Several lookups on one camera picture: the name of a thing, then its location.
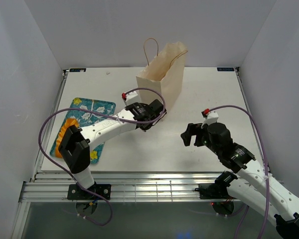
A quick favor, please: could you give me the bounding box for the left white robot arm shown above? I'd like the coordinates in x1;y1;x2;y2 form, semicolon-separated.
58;99;166;199

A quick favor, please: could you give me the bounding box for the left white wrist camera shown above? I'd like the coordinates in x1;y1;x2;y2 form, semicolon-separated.
122;91;141;106

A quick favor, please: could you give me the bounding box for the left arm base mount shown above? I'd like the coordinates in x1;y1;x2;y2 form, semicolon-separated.
67;183;112;201

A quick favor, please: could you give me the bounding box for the aluminium frame rail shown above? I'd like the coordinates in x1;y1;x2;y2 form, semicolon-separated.
19;172;219;203

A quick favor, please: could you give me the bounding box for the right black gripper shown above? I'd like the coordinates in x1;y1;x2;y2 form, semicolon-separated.
180;123;221;155

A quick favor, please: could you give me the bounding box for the right blue table label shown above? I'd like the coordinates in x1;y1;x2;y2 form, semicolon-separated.
217;67;235;72

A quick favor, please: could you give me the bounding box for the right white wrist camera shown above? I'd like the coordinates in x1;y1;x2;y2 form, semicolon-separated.
201;109;219;128

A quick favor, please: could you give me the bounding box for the left blue table label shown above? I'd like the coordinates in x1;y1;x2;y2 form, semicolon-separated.
69;68;86;72

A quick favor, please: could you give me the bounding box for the brown paper bag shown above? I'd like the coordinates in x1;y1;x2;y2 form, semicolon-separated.
136;41;188;112

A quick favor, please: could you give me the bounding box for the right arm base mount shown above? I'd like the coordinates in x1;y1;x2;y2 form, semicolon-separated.
193;171;245;201

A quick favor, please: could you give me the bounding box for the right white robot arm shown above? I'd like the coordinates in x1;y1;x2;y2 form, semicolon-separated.
180;122;299;239

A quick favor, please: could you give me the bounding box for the blue table label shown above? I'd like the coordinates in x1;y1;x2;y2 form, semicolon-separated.
69;68;86;72
217;67;235;72

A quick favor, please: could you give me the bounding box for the long braided orange bread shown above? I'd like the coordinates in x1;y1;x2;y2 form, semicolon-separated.
55;118;79;158

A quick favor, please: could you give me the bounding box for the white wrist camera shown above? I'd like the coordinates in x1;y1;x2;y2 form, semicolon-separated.
201;109;219;128
122;91;141;106

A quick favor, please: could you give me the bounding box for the teal patterned tray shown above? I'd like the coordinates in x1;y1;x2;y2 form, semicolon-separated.
49;97;117;165

